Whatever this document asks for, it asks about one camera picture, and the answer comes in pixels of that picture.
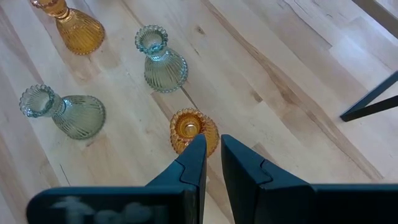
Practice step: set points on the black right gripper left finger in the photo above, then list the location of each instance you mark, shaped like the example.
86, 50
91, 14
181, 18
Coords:
192, 168

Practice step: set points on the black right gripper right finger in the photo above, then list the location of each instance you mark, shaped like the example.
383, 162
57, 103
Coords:
248, 186

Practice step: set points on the amber glass candlestick holder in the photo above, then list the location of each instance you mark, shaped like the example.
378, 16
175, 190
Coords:
74, 31
186, 124

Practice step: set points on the green glass candlestick holder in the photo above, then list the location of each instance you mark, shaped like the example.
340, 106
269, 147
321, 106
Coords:
164, 68
77, 116

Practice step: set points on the wooden shelf black metal legs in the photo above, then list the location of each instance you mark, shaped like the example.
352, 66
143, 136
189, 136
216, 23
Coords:
373, 109

